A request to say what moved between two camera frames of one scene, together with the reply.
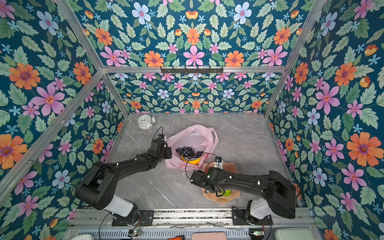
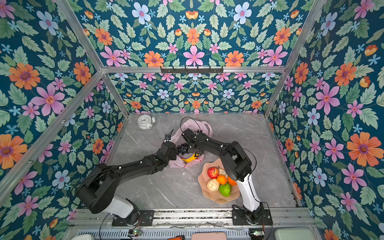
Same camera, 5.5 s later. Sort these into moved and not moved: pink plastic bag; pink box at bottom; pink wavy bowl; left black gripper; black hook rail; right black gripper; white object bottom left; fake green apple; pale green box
Moved: right black gripper; pink plastic bag; left black gripper
Not moved: pale green box; pink wavy bowl; pink box at bottom; white object bottom left; fake green apple; black hook rail
